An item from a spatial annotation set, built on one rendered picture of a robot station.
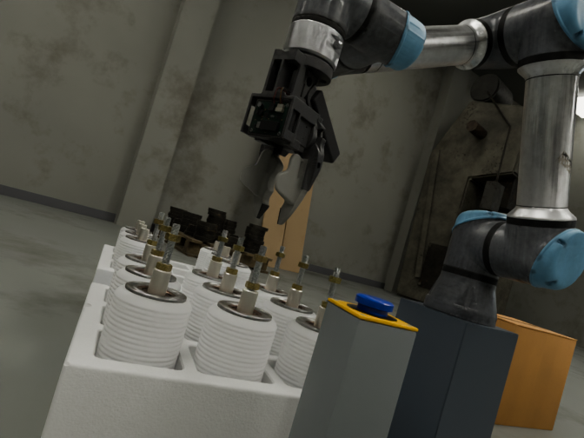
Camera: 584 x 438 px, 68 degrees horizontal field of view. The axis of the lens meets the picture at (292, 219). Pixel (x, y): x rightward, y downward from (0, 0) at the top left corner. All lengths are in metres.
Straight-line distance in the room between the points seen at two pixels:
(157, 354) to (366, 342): 0.25
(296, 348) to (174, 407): 0.18
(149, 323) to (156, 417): 0.10
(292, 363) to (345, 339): 0.19
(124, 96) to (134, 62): 0.32
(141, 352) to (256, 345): 0.14
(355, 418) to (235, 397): 0.16
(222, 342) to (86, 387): 0.16
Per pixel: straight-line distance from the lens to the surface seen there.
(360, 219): 5.50
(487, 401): 1.05
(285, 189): 0.55
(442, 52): 0.90
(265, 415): 0.57
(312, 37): 0.59
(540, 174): 0.91
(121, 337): 0.54
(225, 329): 0.56
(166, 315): 0.53
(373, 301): 0.45
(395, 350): 0.45
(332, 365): 0.45
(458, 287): 0.98
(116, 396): 0.53
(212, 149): 4.52
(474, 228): 0.99
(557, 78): 0.92
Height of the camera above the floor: 0.37
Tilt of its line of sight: 2 degrees up
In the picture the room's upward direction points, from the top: 16 degrees clockwise
